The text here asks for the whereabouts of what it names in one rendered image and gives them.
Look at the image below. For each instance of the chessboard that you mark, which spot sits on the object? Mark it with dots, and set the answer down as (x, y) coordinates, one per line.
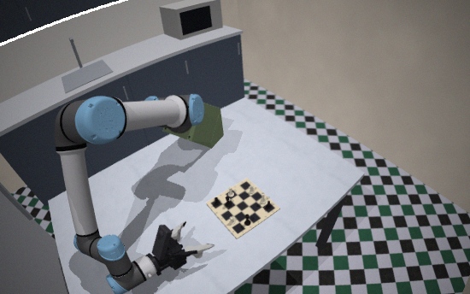
(243, 202)

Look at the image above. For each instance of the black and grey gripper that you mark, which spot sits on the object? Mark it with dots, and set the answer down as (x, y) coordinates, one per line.
(174, 249)

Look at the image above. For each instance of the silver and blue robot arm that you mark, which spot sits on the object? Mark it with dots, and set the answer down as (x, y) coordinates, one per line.
(100, 120)

